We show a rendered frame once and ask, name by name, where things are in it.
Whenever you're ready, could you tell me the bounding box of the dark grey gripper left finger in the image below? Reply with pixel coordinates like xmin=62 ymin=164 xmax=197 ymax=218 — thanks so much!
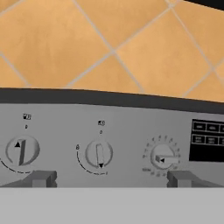
xmin=0 ymin=170 xmax=58 ymax=188

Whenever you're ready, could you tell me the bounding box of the grey stove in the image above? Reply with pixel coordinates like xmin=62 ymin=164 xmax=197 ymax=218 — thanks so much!
xmin=0 ymin=87 xmax=224 ymax=188

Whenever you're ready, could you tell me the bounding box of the grey stove knob downward pointer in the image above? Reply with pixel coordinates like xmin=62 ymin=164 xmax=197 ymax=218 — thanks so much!
xmin=84 ymin=139 xmax=114 ymax=170

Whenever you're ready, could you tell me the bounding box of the grey oven dial knob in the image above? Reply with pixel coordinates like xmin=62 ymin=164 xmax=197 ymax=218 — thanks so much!
xmin=150 ymin=143 xmax=179 ymax=171

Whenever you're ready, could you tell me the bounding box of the grey stove knob upward pointer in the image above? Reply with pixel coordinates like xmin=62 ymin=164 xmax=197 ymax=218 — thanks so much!
xmin=4 ymin=135 xmax=41 ymax=167

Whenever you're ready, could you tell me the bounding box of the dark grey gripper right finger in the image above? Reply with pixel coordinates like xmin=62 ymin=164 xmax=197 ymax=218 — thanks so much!
xmin=166 ymin=170 xmax=224 ymax=188

